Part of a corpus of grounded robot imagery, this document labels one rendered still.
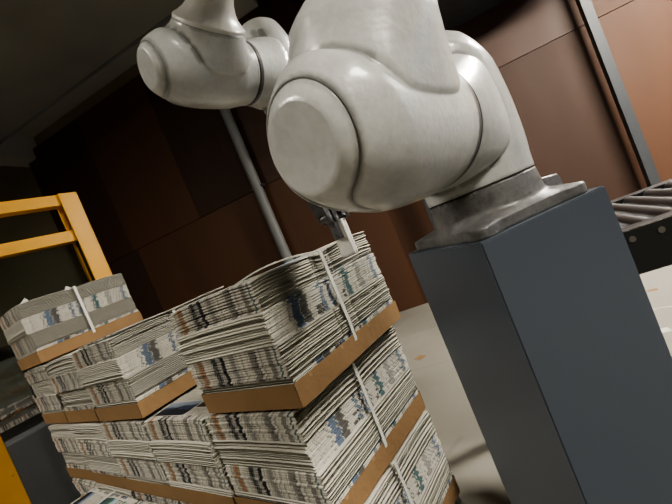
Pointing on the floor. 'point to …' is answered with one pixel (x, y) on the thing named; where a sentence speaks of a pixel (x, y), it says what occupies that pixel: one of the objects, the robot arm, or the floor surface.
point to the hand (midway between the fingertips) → (343, 238)
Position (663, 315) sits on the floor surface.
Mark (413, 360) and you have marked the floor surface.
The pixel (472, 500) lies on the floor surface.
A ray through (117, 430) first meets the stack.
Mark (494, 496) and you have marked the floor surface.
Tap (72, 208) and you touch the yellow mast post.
